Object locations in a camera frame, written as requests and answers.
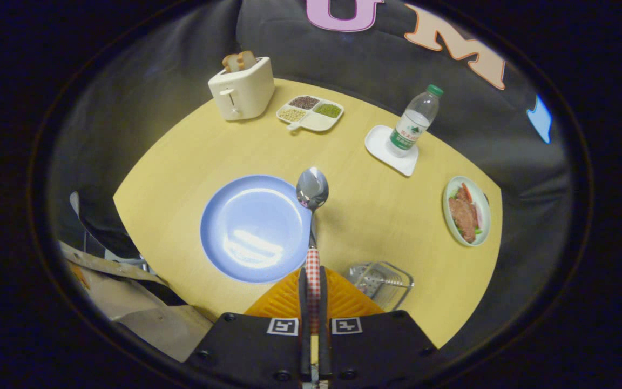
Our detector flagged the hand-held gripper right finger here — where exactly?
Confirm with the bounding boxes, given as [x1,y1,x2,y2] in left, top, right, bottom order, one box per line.
[317,267,439,389]

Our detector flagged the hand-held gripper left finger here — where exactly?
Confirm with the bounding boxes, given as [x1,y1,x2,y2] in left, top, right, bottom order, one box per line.
[187,267,313,389]

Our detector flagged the spoon with red checked handle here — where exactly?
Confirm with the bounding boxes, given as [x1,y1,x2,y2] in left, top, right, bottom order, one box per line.
[296,167,329,337]

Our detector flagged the blue round plate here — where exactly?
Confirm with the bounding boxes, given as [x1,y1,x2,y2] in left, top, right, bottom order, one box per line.
[200,175,314,284]

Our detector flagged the brown cardboard sheets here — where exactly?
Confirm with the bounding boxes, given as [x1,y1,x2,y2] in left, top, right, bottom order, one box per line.
[58,240,215,364]

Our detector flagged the sliced brown meat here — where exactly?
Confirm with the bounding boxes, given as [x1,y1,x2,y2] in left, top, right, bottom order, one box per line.
[448,187,478,243]

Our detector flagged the white square coaster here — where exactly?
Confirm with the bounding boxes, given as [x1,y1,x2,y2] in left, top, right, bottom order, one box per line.
[364,125,419,178]

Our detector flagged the white divided dish of beans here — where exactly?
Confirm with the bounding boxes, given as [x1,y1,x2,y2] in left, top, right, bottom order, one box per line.
[276,95,344,133]

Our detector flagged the pale green plate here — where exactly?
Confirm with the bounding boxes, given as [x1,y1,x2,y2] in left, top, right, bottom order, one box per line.
[443,176,492,247]

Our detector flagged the clear water bottle green cap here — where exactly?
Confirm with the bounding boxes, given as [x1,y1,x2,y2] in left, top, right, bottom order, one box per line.
[386,84,444,158]

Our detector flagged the cream toaster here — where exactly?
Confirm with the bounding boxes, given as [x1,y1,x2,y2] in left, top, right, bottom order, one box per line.
[208,57,275,122]

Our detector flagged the metal wire cutlery rack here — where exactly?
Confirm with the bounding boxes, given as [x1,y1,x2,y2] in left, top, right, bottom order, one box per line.
[345,261,415,313]

